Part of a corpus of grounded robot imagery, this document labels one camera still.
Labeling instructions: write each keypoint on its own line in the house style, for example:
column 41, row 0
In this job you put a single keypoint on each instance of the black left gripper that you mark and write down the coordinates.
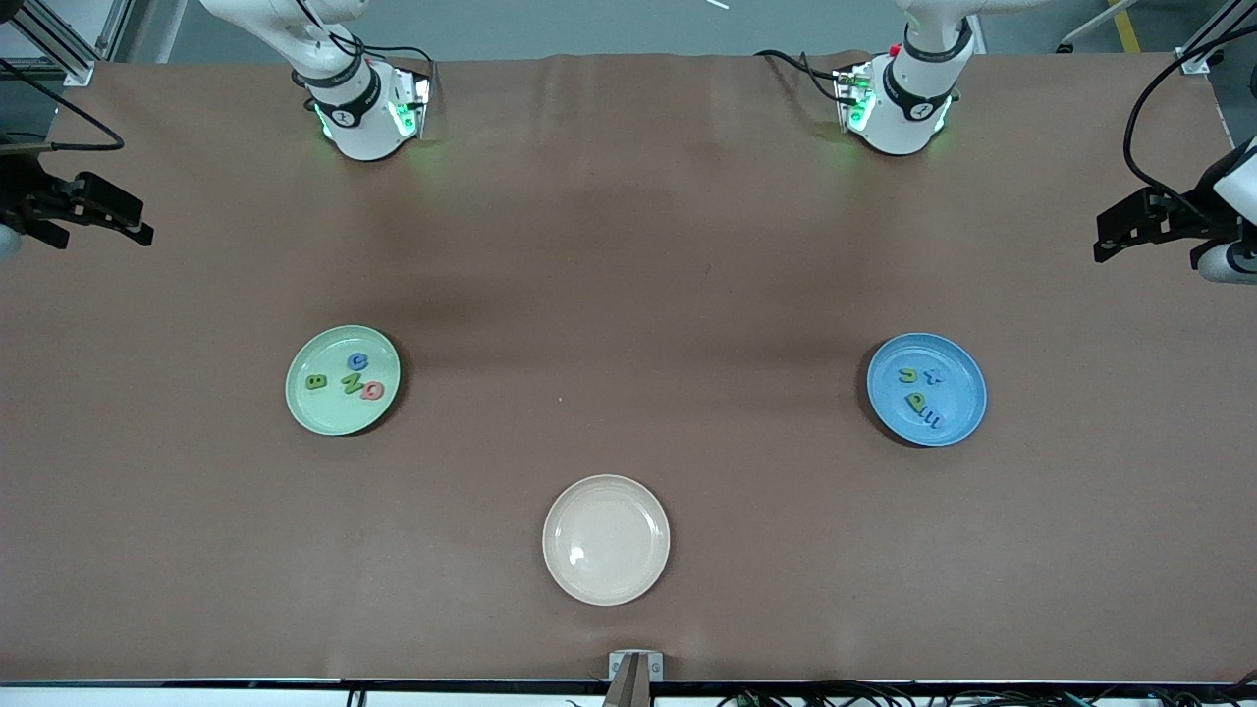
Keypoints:
column 1175, row 221

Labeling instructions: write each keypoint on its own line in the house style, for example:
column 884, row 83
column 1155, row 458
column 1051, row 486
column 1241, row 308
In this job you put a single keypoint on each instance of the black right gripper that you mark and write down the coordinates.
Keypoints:
column 22, row 195

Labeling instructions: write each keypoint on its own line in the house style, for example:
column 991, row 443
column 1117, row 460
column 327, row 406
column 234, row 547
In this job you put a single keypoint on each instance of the blue letter m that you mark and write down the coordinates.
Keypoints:
column 929, row 417

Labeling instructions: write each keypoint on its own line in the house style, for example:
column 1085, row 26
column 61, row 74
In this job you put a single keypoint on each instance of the green letter p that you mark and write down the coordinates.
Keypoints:
column 912, row 403

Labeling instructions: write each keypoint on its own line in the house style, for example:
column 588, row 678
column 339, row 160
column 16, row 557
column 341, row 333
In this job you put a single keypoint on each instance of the red letter Q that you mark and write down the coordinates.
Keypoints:
column 365, row 391

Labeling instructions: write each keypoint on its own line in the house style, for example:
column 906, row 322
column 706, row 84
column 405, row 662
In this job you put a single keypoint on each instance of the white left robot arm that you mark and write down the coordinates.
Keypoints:
column 908, row 98

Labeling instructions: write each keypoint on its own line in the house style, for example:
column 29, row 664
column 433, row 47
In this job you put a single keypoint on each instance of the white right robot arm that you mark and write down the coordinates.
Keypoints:
column 354, row 118

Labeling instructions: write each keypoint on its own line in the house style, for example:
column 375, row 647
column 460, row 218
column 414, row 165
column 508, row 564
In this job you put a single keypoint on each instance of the blue plate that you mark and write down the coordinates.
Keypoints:
column 957, row 373

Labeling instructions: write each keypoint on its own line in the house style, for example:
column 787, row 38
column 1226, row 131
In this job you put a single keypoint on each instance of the green plate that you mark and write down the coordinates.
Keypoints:
column 343, row 417

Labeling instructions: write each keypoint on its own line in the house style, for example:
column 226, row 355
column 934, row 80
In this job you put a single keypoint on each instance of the brown table mat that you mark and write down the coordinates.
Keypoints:
column 628, row 196

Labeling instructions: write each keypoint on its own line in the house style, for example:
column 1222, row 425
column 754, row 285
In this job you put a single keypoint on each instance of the beige plate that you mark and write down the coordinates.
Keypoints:
column 606, row 540

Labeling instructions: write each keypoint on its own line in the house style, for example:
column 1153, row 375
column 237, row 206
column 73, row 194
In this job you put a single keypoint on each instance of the aluminium frame profile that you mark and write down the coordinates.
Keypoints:
column 77, row 71
column 1213, row 34
column 116, row 25

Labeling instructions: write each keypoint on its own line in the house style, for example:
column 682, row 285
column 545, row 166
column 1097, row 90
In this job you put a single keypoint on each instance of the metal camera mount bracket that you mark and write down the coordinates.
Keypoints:
column 635, row 678

